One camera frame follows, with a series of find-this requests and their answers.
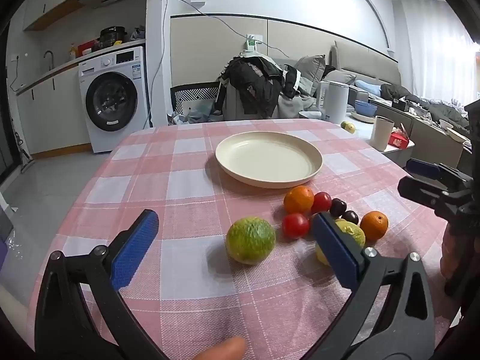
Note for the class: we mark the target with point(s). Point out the blue bowl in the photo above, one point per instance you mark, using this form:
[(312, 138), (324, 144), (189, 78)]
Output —
[(365, 108)]

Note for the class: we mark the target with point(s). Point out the cream round plate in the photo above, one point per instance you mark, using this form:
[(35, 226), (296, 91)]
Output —
[(268, 157)]

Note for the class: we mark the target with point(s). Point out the dark plum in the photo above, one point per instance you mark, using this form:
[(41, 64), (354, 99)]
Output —
[(350, 216), (337, 207)]

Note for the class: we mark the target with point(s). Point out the pink checked tablecloth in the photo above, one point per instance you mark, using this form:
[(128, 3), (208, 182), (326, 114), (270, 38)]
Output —
[(187, 180)]

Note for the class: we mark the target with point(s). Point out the mop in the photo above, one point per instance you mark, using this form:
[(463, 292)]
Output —
[(22, 153)]

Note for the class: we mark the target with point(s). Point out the light blue pillow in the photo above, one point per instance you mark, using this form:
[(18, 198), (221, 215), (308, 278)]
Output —
[(369, 86)]

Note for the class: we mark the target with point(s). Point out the kitchen faucet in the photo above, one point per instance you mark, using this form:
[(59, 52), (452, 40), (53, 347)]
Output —
[(48, 58)]

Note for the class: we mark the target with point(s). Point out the patterned storage basket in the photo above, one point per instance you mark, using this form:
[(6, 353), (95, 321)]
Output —
[(195, 95)]

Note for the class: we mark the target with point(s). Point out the beige cup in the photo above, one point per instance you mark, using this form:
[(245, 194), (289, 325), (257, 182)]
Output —
[(381, 133)]

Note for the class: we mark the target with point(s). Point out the dark blanket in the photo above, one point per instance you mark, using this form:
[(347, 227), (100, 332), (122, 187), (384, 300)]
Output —
[(423, 103)]

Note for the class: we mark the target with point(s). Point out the small green fruit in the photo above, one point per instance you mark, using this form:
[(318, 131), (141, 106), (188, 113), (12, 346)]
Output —
[(348, 126)]

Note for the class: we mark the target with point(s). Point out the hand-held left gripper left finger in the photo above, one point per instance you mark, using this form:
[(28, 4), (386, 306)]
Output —
[(133, 247)]

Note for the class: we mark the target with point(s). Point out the beige low cabinet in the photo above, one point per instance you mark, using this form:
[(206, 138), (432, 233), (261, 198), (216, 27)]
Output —
[(435, 142)]

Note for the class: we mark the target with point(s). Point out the red packet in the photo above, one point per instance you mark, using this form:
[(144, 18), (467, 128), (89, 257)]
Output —
[(398, 138)]

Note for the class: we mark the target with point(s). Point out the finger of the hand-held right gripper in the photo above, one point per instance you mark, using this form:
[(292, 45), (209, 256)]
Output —
[(420, 191), (423, 168)]

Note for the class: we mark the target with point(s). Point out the white curtain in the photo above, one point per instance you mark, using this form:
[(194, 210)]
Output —
[(438, 45)]

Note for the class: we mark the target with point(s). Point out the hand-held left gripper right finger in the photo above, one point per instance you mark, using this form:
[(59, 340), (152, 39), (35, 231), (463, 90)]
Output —
[(335, 249)]

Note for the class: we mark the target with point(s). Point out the white green charger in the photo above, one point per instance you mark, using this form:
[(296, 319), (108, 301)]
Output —
[(252, 43)]

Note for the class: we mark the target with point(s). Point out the white bowl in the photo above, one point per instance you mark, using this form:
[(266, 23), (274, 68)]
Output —
[(446, 123)]

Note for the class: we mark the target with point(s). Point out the grey garment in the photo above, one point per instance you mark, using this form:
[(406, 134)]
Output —
[(292, 105)]

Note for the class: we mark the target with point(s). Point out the grey pillow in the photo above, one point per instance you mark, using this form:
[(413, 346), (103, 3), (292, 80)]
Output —
[(311, 69)]

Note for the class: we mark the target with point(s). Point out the large green guava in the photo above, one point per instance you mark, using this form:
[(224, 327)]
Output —
[(250, 240)]

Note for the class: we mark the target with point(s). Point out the white side table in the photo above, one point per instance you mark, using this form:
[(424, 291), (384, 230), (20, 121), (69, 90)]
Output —
[(401, 150)]

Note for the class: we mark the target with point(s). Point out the red box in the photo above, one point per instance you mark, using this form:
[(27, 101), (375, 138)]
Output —
[(86, 48)]

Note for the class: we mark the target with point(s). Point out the white washing machine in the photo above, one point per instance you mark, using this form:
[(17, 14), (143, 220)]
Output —
[(112, 101)]

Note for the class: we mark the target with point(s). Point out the red tomato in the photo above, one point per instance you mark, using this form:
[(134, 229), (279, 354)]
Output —
[(321, 202), (295, 225)]

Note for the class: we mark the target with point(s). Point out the person's right hand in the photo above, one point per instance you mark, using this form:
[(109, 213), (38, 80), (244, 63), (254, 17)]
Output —
[(450, 255)]

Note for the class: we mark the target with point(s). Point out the white plate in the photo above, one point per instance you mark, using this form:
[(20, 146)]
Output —
[(362, 119)]

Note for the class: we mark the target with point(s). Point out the person's left hand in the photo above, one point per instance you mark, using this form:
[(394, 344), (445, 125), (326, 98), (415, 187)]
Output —
[(225, 348)]

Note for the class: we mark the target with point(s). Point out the yellow bottle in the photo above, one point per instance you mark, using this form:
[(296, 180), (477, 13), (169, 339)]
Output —
[(72, 52)]

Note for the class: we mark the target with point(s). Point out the white electric kettle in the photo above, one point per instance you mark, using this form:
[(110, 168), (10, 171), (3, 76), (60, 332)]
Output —
[(333, 101)]

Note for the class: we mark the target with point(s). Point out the grey cloth bundle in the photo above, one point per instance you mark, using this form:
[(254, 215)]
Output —
[(138, 33)]

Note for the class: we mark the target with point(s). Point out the orange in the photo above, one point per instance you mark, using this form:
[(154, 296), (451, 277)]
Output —
[(299, 199), (374, 225)]

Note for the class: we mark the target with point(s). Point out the black rice cooker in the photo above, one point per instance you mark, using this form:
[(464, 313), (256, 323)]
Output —
[(111, 36)]

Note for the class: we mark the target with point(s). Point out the kitchen base cabinet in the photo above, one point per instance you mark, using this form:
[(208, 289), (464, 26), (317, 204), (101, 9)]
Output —
[(52, 105)]

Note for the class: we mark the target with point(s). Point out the beige headboard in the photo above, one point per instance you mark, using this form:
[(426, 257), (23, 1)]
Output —
[(367, 63)]

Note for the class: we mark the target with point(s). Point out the yellow-green guava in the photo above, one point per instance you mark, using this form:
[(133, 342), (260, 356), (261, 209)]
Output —
[(354, 234)]

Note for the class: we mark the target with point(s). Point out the kitchen wall cabinet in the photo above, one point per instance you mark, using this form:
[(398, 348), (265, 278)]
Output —
[(48, 13)]

